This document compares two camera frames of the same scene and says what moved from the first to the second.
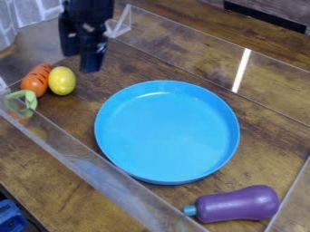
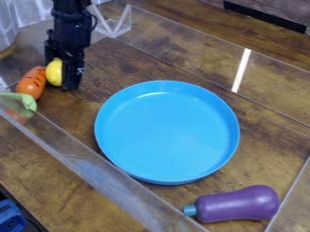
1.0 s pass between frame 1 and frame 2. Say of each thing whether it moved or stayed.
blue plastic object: stayed
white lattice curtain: stayed
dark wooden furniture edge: stayed
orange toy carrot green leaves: moved
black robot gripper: moved
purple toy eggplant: stayed
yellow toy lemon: moved
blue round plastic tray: stayed
